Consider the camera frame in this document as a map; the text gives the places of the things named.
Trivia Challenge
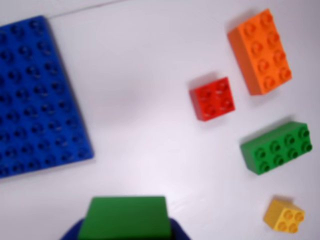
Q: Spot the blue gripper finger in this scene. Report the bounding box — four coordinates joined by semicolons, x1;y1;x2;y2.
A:
59;217;87;240
168;217;193;240

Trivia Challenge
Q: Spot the green 2x2 building block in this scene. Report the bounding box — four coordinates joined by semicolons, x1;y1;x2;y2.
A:
77;195;174;240

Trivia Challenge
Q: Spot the yellow 2x2 building block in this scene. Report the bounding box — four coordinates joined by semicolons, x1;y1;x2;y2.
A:
262;197;306;235

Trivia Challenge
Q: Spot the green 2x4 building block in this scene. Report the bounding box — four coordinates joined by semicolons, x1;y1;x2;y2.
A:
239;120;314;176

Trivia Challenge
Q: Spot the red 2x2 building block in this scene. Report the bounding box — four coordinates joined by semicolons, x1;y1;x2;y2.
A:
188;76;236;123

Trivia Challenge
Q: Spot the orange 2x4 building block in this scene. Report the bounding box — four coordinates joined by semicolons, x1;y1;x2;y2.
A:
226;8;293;97

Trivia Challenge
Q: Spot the blue 8x8 studded baseplate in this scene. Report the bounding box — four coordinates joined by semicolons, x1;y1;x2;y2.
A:
0;15;95;179

